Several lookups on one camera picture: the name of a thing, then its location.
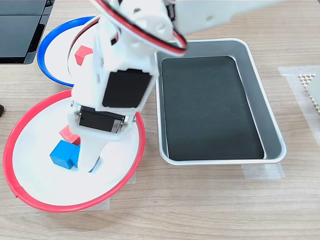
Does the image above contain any clear tape strip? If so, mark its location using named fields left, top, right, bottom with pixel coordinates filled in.
left=241, top=163, right=286, bottom=180
left=126, top=171, right=137, bottom=185
left=98, top=196, right=111, bottom=212

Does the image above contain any translucent white sheet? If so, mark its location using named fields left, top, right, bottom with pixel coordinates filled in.
left=276, top=65, right=320, bottom=147

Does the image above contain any red-rimmed white plate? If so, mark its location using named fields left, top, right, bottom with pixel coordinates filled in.
left=2, top=89, right=146, bottom=213

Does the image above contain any red black white cable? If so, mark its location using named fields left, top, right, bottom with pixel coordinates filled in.
left=66, top=0, right=188, bottom=77

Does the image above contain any blue-rimmed white plate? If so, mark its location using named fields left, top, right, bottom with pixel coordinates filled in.
left=36, top=16, right=102, bottom=88

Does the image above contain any red wooden cube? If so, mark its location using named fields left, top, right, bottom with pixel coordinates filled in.
left=59, top=124, right=81, bottom=147
left=74, top=45, right=94, bottom=66

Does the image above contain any black flat electronic device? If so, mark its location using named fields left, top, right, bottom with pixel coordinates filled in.
left=0, top=0, right=55, bottom=65

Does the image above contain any steel tray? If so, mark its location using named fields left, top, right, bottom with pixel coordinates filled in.
left=154, top=37, right=288, bottom=166

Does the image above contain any black tray mat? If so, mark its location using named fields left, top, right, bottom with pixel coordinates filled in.
left=161, top=55, right=265, bottom=161

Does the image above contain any pale perforated base plate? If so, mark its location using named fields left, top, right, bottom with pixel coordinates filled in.
left=297, top=72, right=320, bottom=118

